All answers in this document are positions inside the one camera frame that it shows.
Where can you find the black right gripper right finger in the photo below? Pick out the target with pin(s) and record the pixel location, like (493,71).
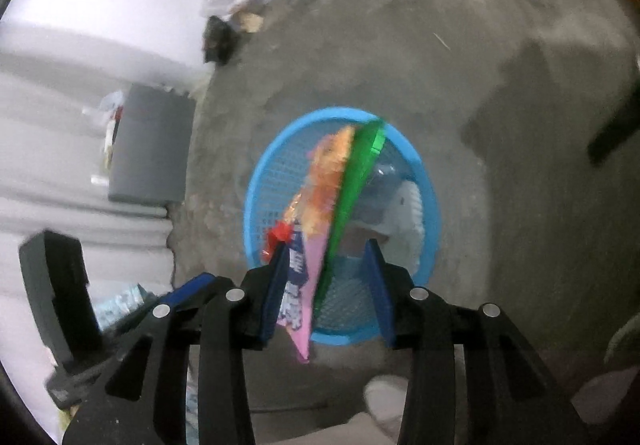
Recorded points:
(511,396)

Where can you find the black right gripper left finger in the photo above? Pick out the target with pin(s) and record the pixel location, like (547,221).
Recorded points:
(140,398)

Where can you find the white paper sheet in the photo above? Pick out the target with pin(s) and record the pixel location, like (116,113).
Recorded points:
(400,232)

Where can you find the pink orange snack packet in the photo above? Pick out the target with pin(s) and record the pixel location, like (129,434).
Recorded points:
(305,228)

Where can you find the green snack packet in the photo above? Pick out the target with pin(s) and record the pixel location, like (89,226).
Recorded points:
(367,144)

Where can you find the floral light-blue tablecloth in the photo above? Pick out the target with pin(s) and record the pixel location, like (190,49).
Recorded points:
(114,314)

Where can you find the white shoe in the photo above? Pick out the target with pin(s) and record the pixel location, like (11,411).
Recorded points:
(385,398)

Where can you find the beige trouser leg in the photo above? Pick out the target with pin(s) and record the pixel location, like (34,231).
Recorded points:
(359,430)

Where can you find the blue plastic mesh basket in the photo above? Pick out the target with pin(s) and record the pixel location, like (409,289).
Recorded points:
(347,316)

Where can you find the dark grey cabinet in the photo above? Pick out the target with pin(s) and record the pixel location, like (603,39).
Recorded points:
(151,148)

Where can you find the clutter on cabinet top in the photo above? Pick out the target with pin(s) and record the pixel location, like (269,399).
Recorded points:
(105,118)

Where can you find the grey curtain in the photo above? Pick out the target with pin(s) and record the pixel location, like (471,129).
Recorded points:
(49,153)

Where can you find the black bag on floor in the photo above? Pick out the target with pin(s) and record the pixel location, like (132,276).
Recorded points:
(220,41)

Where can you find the cardboard piece on floor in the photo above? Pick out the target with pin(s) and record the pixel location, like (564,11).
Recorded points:
(250,22)

